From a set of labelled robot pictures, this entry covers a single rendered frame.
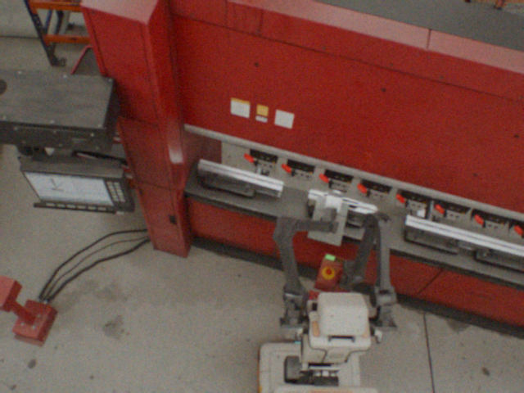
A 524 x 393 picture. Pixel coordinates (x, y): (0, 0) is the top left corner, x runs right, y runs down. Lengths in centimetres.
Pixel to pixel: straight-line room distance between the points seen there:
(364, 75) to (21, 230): 289
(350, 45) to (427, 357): 251
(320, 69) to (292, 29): 23
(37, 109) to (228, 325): 212
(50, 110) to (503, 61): 167
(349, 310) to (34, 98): 157
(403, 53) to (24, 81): 146
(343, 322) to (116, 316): 188
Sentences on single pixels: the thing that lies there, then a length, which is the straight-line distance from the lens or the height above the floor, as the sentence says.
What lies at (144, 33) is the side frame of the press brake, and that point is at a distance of 206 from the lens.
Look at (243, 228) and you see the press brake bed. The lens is 345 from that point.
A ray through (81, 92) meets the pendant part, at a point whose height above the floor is 195.
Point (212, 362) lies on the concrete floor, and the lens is 379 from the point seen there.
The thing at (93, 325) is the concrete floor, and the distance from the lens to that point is 394.
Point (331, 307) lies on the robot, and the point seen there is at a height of 139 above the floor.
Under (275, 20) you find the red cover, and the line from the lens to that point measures 208.
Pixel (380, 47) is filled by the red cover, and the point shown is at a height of 226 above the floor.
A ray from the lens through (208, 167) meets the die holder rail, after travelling 319.
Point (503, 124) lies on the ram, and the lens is 237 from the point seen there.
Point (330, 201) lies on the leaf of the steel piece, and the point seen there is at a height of 100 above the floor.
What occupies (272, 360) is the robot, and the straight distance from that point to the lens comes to 352.
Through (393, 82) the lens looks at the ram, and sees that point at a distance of 222.
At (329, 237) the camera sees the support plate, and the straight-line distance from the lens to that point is 301.
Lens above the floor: 373
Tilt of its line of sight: 63 degrees down
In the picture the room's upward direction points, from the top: 7 degrees clockwise
